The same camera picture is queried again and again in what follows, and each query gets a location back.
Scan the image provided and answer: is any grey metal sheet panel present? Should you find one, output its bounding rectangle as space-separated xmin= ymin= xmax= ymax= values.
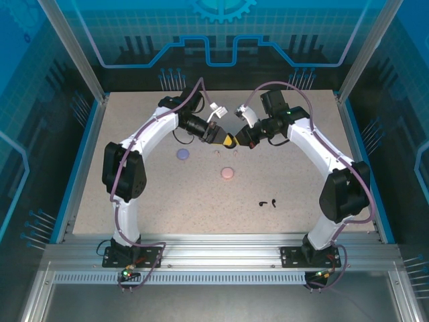
xmin=40 ymin=283 xmax=403 ymax=322

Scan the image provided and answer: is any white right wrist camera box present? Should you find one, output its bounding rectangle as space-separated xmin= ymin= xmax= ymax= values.
xmin=235 ymin=103 xmax=258 ymax=128

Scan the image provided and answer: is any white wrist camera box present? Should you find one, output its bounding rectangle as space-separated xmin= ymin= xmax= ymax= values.
xmin=235 ymin=103 xmax=258 ymax=128
xmin=206 ymin=103 xmax=229 ymax=124

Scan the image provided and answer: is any thin black left gripper cable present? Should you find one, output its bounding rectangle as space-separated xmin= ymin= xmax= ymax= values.
xmin=172 ymin=129 xmax=194 ymax=146

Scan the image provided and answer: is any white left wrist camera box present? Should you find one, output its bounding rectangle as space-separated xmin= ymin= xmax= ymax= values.
xmin=206 ymin=103 xmax=229 ymax=124

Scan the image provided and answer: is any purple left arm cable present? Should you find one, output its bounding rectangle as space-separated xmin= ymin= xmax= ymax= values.
xmin=109 ymin=76 xmax=215 ymax=293

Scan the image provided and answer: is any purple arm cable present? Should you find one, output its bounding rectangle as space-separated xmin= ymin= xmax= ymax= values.
xmin=244 ymin=81 xmax=375 ymax=293
xmin=109 ymin=76 xmax=215 ymax=293

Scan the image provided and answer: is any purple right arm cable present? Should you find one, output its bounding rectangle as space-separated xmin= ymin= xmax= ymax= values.
xmin=244 ymin=81 xmax=375 ymax=293

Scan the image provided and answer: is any aluminium table side rail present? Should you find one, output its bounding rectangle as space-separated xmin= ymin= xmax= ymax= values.
xmin=55 ymin=93 xmax=111 ymax=244
xmin=336 ymin=93 xmax=386 ymax=244

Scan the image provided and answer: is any aluminium mounting rail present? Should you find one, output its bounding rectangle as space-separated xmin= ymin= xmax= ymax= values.
xmin=43 ymin=233 xmax=403 ymax=271

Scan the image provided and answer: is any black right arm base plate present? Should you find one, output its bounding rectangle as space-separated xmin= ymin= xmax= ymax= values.
xmin=280 ymin=246 xmax=343 ymax=269

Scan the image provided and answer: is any aluminium frame post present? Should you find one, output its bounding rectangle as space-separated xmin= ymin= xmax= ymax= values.
xmin=336 ymin=0 xmax=405 ymax=103
xmin=38 ymin=0 xmax=110 ymax=103

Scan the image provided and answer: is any slotted grey cable duct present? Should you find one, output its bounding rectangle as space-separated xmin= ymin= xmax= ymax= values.
xmin=53 ymin=271 xmax=308 ymax=286

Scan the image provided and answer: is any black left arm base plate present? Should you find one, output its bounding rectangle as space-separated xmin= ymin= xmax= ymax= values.
xmin=102 ymin=246 xmax=164 ymax=269

